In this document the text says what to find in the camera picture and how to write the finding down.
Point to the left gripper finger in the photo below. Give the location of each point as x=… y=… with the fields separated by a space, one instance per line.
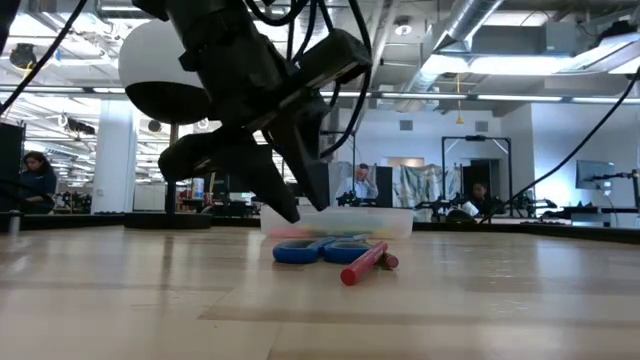
x=310 y=150
x=225 y=160

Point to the clear pencil box orange lid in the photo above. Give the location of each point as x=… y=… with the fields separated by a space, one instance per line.
x=350 y=222

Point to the red crayon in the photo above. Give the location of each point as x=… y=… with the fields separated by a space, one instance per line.
x=362 y=265
x=390 y=260

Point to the black background robot arm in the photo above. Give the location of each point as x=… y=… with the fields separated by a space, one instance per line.
x=440 y=205
x=530 y=204

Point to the white cup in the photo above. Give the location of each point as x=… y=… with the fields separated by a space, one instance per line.
x=198 y=189

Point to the person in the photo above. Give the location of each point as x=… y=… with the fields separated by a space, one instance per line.
x=481 y=197
x=360 y=185
x=37 y=180

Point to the black upright panel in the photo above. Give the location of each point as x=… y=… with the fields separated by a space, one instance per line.
x=384 y=187

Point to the white globe lamp black base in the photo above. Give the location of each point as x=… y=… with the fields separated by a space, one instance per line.
x=145 y=60

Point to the grey patterned curtain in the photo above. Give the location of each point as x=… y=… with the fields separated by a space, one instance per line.
x=425 y=185

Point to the black cabinet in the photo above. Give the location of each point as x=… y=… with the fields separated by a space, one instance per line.
x=11 y=165

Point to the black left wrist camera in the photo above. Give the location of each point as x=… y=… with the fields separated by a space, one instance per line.
x=340 y=55

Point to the black aluminium table frame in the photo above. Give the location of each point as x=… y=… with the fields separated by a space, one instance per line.
x=75 y=221

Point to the silver metal post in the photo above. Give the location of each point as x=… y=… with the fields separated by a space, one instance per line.
x=14 y=225

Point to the grey wall monitor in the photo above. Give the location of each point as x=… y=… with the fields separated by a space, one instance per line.
x=595 y=174

